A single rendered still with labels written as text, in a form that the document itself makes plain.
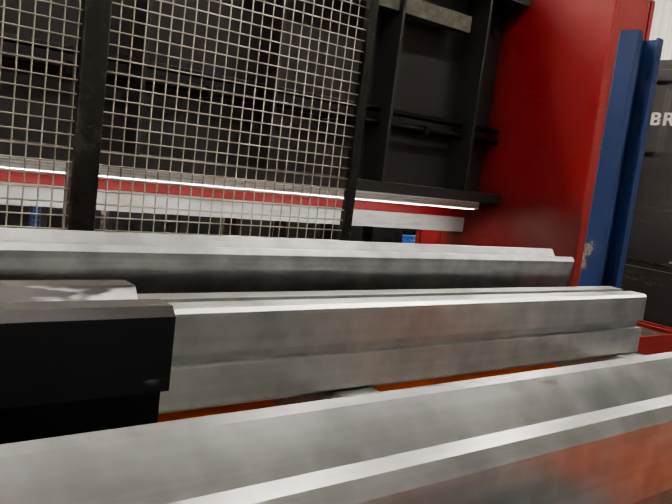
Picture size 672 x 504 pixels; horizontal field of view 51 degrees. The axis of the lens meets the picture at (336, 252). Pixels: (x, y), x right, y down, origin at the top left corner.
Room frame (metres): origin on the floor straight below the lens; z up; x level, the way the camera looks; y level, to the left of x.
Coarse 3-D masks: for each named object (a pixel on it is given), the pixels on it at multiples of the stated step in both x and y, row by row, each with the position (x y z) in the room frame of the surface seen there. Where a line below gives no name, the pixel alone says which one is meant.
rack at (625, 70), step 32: (640, 32) 0.84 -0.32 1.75; (640, 64) 0.89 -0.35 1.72; (640, 96) 0.88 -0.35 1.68; (608, 128) 0.85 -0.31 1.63; (640, 128) 0.88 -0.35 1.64; (608, 160) 0.84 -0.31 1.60; (640, 160) 0.87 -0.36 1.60; (608, 192) 0.84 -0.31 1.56; (608, 224) 0.84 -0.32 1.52; (608, 256) 0.89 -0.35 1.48; (416, 384) 0.63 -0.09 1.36; (160, 416) 0.47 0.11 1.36; (192, 416) 0.49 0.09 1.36
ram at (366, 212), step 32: (0, 192) 1.89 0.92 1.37; (32, 192) 1.94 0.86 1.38; (128, 192) 2.10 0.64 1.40; (160, 192) 2.16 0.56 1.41; (192, 192) 2.23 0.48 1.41; (224, 192) 2.29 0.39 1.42; (352, 224) 2.63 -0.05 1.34; (384, 224) 2.72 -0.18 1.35; (416, 224) 2.82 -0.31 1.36; (448, 224) 2.93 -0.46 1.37
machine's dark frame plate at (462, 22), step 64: (0, 0) 1.82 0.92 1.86; (64, 0) 1.91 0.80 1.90; (128, 0) 2.01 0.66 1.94; (192, 0) 2.13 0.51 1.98; (320, 0) 2.40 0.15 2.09; (384, 0) 2.44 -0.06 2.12; (448, 0) 2.75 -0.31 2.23; (512, 0) 2.79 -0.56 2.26; (128, 64) 1.96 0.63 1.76; (192, 64) 2.14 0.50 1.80; (256, 64) 2.27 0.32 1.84; (384, 64) 2.52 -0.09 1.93; (448, 64) 2.78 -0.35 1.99; (0, 128) 1.83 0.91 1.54; (64, 128) 1.93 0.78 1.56; (192, 128) 2.15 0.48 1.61; (256, 128) 2.25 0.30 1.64; (320, 128) 2.44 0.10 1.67; (384, 128) 2.48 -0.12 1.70; (448, 128) 2.81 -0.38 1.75; (384, 192) 2.47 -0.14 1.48; (448, 192) 2.66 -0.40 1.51
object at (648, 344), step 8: (648, 328) 3.20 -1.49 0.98; (656, 328) 3.17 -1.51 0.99; (640, 336) 2.90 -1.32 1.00; (648, 336) 2.92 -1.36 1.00; (656, 336) 2.96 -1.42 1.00; (664, 336) 3.00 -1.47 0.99; (640, 344) 2.89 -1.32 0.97; (648, 344) 2.93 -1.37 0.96; (656, 344) 2.97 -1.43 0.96; (664, 344) 3.01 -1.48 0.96; (640, 352) 2.89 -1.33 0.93; (648, 352) 2.93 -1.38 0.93; (656, 352) 2.97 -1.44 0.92; (664, 352) 3.02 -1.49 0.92
